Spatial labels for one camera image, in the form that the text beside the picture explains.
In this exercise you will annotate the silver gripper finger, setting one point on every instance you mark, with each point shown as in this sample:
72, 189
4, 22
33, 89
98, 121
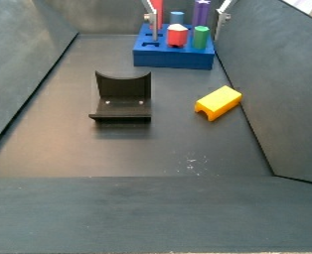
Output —
224, 16
151, 17

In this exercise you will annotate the red rounded triangle block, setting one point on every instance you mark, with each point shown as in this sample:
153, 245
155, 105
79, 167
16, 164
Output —
177, 35

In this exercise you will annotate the purple star prism block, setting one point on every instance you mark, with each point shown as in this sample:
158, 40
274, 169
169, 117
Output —
201, 12

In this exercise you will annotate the tall red rectangular block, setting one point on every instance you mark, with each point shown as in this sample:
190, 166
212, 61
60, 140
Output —
158, 7

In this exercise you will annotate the light blue cylinder block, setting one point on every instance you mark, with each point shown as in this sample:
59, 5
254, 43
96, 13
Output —
177, 17

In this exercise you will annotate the yellow arch block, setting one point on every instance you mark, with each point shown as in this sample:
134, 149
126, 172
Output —
218, 102

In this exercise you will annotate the blue shape sorter base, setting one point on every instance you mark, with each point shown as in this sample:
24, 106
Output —
154, 53

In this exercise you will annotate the black curved fixture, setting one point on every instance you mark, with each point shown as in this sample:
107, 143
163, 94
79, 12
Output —
124, 97

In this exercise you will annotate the green hexagonal prism block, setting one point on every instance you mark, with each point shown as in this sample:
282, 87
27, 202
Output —
201, 35

